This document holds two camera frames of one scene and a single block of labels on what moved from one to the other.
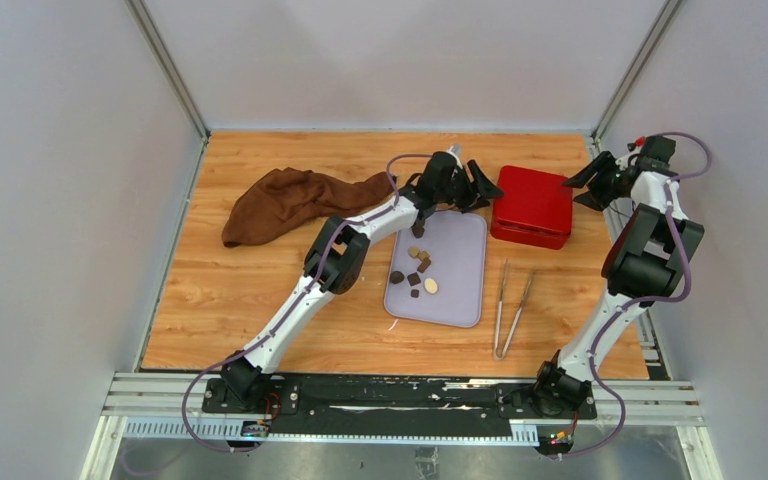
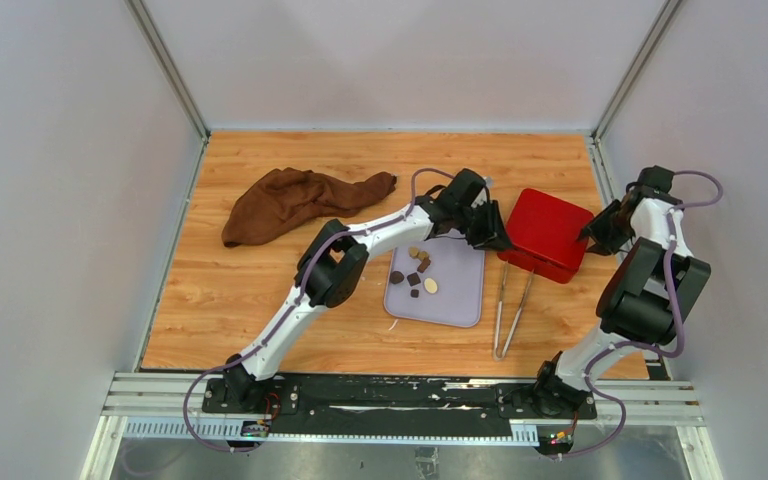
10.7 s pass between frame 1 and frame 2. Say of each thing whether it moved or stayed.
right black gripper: moved
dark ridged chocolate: stayed
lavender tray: stayed
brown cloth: stayed
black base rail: stayed
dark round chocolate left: stayed
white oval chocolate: stayed
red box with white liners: moved
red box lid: moved
